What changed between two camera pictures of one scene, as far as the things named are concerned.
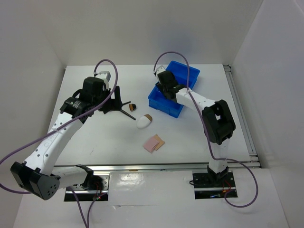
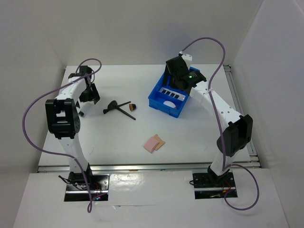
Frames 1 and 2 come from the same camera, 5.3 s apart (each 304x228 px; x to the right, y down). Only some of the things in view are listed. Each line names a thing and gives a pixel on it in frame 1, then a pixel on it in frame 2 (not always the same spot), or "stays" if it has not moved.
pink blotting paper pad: [150, 144] stays
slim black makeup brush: [127, 114] stays
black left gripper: [117, 101] → [93, 96]
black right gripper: [161, 87] → [166, 74]
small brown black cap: [132, 107] stays
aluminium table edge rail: [246, 166] stays
